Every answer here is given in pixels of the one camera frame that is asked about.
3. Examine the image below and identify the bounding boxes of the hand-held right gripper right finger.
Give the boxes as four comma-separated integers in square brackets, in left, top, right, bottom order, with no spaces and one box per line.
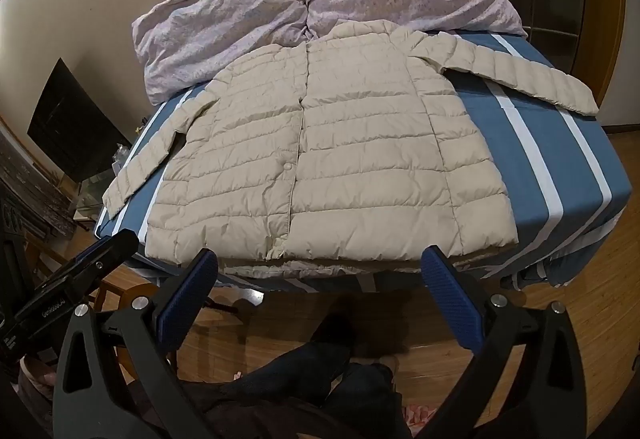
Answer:
[420,244,589,439]

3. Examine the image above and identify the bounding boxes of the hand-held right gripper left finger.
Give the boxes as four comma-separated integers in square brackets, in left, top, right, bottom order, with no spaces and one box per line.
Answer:
[52,246,220,439]

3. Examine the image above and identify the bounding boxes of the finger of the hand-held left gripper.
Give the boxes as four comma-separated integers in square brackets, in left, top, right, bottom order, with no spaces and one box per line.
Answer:
[47,228,140,293]

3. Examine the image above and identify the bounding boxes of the beige puffer jacket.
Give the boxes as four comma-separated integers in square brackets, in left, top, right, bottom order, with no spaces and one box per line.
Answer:
[102,19,600,277]

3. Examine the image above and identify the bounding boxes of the person's left hand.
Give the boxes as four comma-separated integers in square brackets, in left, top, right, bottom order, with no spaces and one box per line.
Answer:
[19,356,59,388]

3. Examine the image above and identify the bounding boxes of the wooden stool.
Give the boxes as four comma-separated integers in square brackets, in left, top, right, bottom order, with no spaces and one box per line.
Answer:
[95,269,162,320]

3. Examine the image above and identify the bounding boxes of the dark television cabinet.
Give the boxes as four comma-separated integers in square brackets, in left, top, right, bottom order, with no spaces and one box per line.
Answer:
[0,119,117,245]

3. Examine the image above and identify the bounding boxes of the pink patterned cloth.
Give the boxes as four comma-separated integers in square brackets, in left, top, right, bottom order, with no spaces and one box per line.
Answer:
[395,403,441,439]

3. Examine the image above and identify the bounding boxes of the black flat television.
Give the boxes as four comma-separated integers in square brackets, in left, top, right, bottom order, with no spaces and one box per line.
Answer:
[27,58,134,183]

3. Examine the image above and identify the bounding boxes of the person's dark trouser legs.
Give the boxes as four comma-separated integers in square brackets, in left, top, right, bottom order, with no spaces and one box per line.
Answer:
[200,306,401,439]

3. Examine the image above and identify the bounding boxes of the blue white striped bed sheet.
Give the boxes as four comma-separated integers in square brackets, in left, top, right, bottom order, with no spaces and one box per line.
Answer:
[95,26,633,292]

